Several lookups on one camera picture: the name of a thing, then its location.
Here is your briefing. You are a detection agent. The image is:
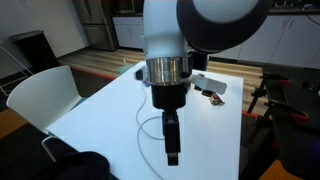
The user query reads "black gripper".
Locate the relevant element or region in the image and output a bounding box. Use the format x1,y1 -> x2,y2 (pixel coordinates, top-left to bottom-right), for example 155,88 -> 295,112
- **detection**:
151,83 -> 188,167

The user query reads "thin white cable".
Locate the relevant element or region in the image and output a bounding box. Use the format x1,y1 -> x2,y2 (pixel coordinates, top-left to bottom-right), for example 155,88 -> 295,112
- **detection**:
134,84 -> 168,180

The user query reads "small red black gadget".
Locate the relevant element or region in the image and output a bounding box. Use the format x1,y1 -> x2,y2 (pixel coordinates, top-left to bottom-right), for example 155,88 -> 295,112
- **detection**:
206,89 -> 227,107

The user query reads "purple spiral notebook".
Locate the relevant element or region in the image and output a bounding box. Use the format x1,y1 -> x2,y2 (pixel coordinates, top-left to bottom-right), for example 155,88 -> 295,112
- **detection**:
134,65 -> 154,88

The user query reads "red black clamp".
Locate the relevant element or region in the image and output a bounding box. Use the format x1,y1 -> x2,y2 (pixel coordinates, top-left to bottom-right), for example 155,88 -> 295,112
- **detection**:
246,98 -> 310,125
256,73 -> 292,98

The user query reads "black robot stand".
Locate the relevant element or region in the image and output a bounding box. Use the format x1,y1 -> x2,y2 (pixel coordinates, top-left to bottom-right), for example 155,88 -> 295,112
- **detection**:
246,63 -> 320,180

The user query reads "white chair teal seat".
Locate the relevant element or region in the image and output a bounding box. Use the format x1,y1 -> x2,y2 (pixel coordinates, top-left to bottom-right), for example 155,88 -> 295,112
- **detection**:
5,64 -> 83,163

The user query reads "steel refrigerator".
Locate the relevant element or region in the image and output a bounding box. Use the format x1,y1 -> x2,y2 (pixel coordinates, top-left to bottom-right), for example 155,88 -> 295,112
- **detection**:
72,0 -> 120,52

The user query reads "black outlet box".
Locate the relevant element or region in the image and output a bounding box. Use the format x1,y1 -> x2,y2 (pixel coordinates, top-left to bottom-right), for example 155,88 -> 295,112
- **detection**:
301,80 -> 320,94

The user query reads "white cabinet row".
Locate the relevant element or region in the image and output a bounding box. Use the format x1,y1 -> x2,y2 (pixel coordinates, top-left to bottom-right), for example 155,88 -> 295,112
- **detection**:
112,13 -> 320,70

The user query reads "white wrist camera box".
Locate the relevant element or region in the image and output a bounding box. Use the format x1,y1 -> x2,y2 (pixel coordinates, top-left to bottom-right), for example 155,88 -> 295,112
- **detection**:
187,73 -> 228,96

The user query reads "white wire stand frame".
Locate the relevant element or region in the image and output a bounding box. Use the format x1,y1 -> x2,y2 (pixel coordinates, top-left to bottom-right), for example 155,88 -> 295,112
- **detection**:
0,43 -> 35,97

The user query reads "thin black cord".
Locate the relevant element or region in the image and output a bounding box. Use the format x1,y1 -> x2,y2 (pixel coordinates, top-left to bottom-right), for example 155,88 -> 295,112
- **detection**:
300,5 -> 320,27

